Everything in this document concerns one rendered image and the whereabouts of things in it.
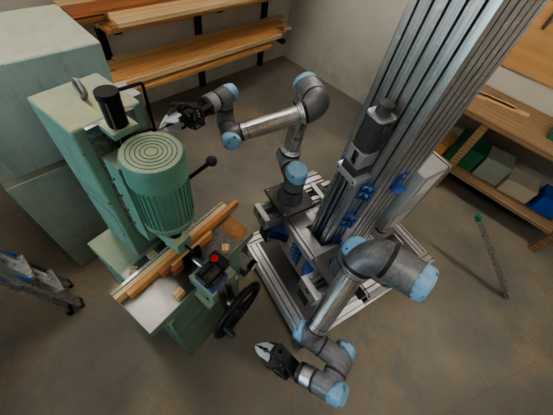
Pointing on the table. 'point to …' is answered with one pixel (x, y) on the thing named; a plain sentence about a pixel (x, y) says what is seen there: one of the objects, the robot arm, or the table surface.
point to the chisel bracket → (178, 242)
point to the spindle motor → (158, 181)
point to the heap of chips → (234, 228)
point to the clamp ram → (192, 258)
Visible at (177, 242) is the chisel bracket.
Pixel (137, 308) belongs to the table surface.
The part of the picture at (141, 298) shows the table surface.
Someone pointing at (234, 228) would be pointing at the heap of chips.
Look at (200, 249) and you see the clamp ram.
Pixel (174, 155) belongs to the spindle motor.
